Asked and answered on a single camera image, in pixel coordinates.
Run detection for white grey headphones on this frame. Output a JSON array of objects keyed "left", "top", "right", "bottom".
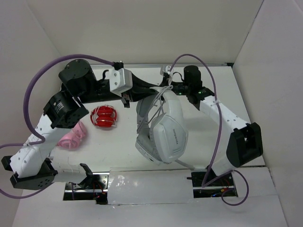
[{"left": 135, "top": 86, "right": 190, "bottom": 168}]

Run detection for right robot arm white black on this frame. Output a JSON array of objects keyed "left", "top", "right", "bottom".
[{"left": 160, "top": 65, "right": 263, "bottom": 176}]

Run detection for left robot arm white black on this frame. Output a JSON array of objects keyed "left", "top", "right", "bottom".
[{"left": 1, "top": 54, "right": 154, "bottom": 190}]

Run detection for red wrapped headphones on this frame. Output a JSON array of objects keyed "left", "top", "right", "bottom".
[{"left": 90, "top": 105, "right": 117, "bottom": 128}]

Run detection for white taped cover sheet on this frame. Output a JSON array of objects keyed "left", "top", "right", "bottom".
[{"left": 107, "top": 170, "right": 194, "bottom": 205}]

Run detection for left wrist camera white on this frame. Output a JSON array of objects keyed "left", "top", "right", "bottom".
[{"left": 109, "top": 68, "right": 133, "bottom": 92}]

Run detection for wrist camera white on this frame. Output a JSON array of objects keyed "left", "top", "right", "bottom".
[
  {"left": 109, "top": 68, "right": 133, "bottom": 92},
  {"left": 160, "top": 65, "right": 171, "bottom": 76}
]

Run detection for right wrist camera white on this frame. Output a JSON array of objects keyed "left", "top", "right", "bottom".
[{"left": 160, "top": 65, "right": 171, "bottom": 76}]

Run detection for aluminium frame rail back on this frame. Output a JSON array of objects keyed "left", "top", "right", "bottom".
[{"left": 91, "top": 62, "right": 234, "bottom": 69}]

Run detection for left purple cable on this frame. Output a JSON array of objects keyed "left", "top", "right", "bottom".
[{"left": 0, "top": 53, "right": 116, "bottom": 199}]

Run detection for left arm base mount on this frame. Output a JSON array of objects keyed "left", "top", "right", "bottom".
[{"left": 63, "top": 163, "right": 109, "bottom": 205}]

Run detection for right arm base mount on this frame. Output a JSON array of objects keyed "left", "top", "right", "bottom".
[{"left": 187, "top": 172, "right": 237, "bottom": 199}]

